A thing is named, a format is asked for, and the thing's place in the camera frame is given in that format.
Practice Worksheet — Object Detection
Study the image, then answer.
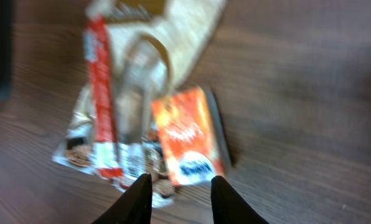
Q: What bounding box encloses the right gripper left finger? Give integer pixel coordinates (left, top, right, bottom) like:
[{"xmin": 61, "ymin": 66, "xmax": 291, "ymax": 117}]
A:
[{"xmin": 92, "ymin": 174, "xmax": 153, "ymax": 224}]

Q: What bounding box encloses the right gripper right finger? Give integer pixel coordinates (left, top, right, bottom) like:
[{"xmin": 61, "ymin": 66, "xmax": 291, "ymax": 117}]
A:
[{"xmin": 210, "ymin": 175, "xmax": 268, "ymax": 224}]

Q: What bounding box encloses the small orange snack packet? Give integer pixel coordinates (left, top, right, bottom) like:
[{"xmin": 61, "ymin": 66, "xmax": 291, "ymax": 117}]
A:
[{"xmin": 151, "ymin": 86, "xmax": 232, "ymax": 186}]

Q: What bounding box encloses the red snack bar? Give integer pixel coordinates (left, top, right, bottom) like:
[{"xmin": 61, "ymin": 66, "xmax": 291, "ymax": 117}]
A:
[{"xmin": 83, "ymin": 16, "xmax": 123, "ymax": 180}]

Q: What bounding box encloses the beige snack pouch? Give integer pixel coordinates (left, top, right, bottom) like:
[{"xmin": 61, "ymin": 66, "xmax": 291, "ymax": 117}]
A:
[{"xmin": 52, "ymin": 0, "xmax": 226, "ymax": 208}]

